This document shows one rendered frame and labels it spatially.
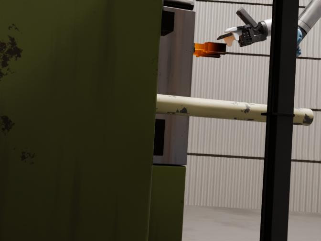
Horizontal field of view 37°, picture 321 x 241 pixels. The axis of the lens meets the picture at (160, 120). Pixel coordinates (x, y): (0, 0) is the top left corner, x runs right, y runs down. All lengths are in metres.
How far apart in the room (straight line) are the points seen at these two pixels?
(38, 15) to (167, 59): 0.48
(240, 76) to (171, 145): 2.98
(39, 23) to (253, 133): 3.43
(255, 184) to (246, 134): 0.44
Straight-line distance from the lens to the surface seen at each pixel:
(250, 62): 4.33
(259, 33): 2.21
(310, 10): 2.12
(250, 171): 4.29
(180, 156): 1.37
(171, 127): 1.36
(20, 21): 1.01
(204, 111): 1.14
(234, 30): 2.11
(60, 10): 1.02
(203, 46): 2.01
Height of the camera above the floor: 0.53
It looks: 2 degrees up
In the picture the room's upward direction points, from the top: 4 degrees clockwise
